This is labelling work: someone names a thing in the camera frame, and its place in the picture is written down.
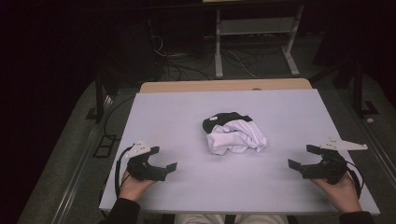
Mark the person's left hand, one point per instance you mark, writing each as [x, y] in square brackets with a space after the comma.
[132, 188]

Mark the person's right hand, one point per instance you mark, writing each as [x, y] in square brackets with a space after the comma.
[342, 194]

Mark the small white floor object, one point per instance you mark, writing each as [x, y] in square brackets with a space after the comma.
[369, 120]

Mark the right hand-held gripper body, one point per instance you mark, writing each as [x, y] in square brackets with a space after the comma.
[334, 168]

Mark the grey metal stand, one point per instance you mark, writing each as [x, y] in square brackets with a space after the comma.
[219, 53]

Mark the black floor frame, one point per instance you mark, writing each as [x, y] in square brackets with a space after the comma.
[105, 146]

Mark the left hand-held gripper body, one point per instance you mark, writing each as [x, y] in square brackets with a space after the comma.
[138, 168]

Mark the white and black garment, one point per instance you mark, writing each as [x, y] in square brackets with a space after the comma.
[236, 138]

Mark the aluminium floor rail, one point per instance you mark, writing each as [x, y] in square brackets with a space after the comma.
[376, 146]
[82, 161]

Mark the black metal stand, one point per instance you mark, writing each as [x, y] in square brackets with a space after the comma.
[358, 90]
[99, 96]

